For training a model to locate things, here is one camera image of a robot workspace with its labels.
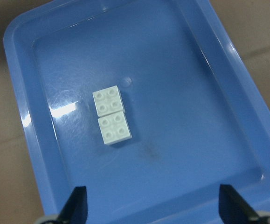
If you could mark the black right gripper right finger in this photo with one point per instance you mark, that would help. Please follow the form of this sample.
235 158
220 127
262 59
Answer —
232 207

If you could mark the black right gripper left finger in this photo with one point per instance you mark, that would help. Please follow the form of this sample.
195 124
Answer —
75 211

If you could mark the white block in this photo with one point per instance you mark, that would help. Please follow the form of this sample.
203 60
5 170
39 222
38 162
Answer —
114 128

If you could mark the white block corner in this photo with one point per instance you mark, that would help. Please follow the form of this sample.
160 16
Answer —
108 101

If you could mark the blue plastic tray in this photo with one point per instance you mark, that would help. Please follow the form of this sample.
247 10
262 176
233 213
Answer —
196 117

